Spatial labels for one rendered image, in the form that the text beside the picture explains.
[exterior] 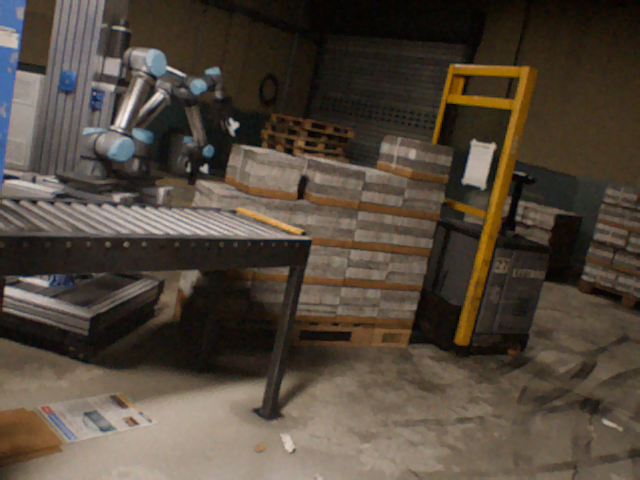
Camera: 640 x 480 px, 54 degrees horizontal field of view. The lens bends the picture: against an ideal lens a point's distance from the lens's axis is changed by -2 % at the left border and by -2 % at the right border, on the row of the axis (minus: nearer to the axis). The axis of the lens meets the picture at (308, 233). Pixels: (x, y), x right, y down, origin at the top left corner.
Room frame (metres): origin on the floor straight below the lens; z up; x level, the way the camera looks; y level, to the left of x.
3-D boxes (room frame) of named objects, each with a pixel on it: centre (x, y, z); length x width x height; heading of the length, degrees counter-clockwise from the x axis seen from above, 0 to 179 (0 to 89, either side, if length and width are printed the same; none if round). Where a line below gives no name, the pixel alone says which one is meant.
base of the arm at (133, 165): (3.39, 0.97, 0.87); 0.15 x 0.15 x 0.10
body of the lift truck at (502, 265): (4.39, -1.26, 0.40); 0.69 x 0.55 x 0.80; 29
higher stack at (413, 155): (4.01, -0.56, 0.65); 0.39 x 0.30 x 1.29; 29
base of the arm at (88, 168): (2.90, 1.05, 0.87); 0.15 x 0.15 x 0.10
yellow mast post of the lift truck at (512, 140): (3.93, -1.10, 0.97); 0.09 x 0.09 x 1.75; 29
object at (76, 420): (2.26, 0.66, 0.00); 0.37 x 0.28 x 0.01; 138
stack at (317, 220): (3.66, 0.08, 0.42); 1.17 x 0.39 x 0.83; 119
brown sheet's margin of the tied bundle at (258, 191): (3.44, 0.26, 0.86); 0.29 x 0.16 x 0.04; 119
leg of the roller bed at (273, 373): (2.59, 0.01, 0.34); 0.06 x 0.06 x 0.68; 48
